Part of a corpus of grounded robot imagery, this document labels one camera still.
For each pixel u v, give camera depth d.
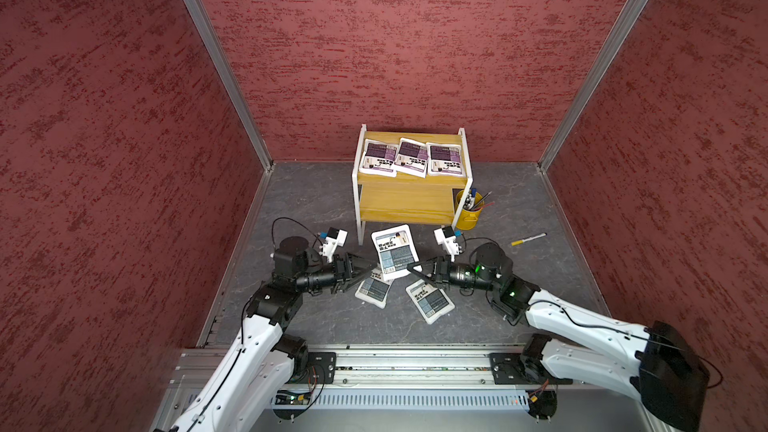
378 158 0.74
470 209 0.97
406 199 0.89
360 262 0.65
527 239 0.99
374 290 0.87
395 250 0.70
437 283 0.63
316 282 0.62
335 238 0.69
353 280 0.61
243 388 0.45
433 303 0.85
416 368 0.76
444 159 0.76
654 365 0.40
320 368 0.71
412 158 0.74
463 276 0.63
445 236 0.70
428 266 0.68
